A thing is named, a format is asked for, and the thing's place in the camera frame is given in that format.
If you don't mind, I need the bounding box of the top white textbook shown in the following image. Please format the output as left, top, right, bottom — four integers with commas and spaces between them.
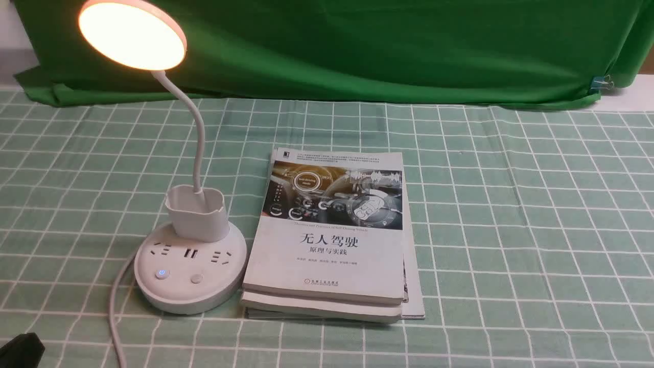
242, 148, 406, 306

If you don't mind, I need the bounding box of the green checkered tablecloth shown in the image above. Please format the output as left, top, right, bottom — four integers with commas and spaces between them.
1, 88, 653, 367

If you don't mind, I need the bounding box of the white desk lamp with base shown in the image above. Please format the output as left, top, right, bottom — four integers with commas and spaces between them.
79, 1, 247, 315

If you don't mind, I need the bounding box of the white lamp power cable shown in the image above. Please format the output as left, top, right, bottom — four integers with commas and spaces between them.
107, 249, 139, 368

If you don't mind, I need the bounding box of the green backdrop cloth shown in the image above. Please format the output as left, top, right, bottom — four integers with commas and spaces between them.
11, 0, 654, 111

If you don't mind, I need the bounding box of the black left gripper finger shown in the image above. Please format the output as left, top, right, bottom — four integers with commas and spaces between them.
1, 333, 46, 367

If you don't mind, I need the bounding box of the bottom thin white book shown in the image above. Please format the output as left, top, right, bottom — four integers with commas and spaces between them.
245, 153, 426, 321

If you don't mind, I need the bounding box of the middle white book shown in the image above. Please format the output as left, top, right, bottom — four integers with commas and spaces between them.
241, 291, 406, 324

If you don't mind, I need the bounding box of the teal binder clip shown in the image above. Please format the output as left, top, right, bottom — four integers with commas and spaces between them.
589, 75, 615, 94

